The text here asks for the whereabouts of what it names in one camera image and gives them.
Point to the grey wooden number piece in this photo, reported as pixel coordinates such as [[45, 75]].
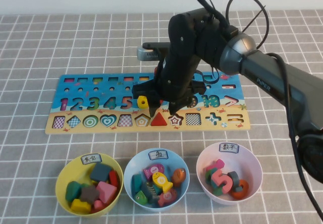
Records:
[[233, 177]]

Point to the yellow wooden number six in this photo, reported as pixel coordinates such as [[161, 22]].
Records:
[[140, 104]]

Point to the green wooden fish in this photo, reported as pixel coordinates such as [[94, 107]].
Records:
[[140, 198]]

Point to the paper label on yellow bowl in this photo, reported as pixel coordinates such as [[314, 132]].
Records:
[[90, 159]]

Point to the magenta wooden fish one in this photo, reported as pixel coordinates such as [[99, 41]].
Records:
[[154, 169]]

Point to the magenta wooden number piece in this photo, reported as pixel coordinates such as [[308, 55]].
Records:
[[219, 164]]

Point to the paper label on pink bowl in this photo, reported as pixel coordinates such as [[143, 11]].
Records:
[[229, 147]]

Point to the green wooden shape block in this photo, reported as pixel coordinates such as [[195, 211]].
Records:
[[73, 191]]

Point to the light blue plastic bowl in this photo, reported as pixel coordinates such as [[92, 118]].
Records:
[[131, 166]]

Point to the red wooden triangle piece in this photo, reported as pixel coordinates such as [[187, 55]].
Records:
[[159, 121]]

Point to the grey checked tablecloth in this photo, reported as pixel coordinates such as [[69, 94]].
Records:
[[25, 57]]

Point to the yellow plastic bowl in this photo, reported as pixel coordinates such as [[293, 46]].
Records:
[[61, 181]]

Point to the small pink wooden block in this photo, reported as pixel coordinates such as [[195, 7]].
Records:
[[98, 205]]

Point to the teal wooden fish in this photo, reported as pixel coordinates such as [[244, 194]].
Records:
[[137, 183]]

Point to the yellow wooden shape block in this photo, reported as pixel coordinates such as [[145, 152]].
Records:
[[79, 205]]

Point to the pink wooden number five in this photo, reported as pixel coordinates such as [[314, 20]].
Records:
[[217, 177]]

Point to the teal wooden number piece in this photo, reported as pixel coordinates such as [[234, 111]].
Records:
[[217, 191]]

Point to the orange wooden number piece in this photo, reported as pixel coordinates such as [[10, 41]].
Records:
[[239, 195]]

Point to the orange wooden fish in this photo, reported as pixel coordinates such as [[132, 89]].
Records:
[[178, 176]]

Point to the paper label on blue bowl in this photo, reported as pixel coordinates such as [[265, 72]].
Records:
[[158, 155]]

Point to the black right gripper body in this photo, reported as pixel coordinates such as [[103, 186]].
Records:
[[174, 82]]

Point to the green wooden number piece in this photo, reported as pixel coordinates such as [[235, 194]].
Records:
[[208, 176]]

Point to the slate grey square block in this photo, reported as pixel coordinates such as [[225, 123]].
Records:
[[101, 172]]

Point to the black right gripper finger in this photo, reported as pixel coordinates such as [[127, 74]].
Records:
[[175, 107], [153, 108]]

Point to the red wooden shape block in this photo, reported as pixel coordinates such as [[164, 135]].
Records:
[[113, 178]]

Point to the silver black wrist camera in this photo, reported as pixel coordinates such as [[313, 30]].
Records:
[[149, 53]]

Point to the brown wooden star block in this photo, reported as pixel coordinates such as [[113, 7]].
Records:
[[89, 194]]

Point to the dark grey wooden fish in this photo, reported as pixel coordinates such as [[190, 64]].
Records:
[[149, 190]]

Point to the pale pink plastic bowl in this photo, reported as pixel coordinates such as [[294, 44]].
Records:
[[252, 168]]

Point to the pink wooden fish five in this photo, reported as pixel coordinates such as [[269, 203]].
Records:
[[166, 197]]

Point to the yellow wooden fish six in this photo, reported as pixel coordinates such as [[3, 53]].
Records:
[[161, 181]]

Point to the colourful wooden puzzle board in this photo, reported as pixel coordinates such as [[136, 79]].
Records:
[[75, 92]]

